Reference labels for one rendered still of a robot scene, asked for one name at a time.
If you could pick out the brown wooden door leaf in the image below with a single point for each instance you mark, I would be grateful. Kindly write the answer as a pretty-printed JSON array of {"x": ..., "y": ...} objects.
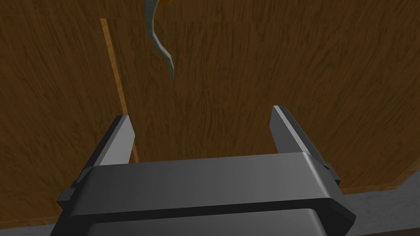
[{"x": 249, "y": 85}]

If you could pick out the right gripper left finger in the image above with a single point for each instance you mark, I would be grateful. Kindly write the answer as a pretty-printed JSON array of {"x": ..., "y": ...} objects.
[{"x": 115, "y": 144}]

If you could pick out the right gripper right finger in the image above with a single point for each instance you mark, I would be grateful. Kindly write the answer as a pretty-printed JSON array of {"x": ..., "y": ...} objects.
[{"x": 288, "y": 134}]

